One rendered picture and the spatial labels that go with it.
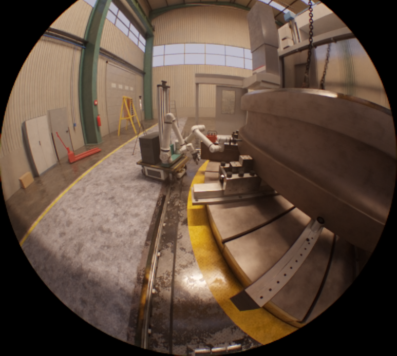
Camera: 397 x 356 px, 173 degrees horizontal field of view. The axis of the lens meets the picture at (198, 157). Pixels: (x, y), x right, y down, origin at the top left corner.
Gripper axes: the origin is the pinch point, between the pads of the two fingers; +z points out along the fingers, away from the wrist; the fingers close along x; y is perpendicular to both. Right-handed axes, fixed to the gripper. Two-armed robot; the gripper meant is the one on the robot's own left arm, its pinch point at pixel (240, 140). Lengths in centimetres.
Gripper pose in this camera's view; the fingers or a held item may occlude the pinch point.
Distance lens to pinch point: 195.7
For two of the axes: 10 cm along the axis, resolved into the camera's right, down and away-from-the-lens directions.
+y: 0.0, -9.2, -3.9
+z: 10.0, 0.4, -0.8
